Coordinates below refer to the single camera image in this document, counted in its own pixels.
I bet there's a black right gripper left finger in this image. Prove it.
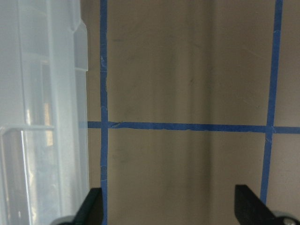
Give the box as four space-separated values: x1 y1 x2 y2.
70 187 104 225

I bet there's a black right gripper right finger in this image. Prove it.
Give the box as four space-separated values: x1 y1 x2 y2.
234 185 300 225

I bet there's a clear plastic box lid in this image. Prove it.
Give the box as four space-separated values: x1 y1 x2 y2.
0 0 90 225

